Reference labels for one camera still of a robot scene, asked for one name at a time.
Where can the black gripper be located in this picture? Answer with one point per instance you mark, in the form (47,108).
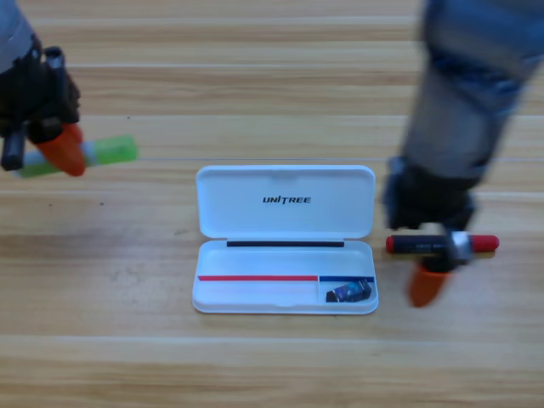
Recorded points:
(433,204)
(38,98)

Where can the green highlighter pen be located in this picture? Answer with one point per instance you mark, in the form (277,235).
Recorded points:
(112,151)

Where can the red and black marker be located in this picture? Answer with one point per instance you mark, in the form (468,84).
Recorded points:
(404,244)

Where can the dark blue sleeved eraser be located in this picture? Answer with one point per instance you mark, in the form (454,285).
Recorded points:
(348,292)

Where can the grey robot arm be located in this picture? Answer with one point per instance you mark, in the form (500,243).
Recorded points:
(467,85)
(13,30)

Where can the white Unitree pencil case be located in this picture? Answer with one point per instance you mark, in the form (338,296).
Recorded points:
(272,263)

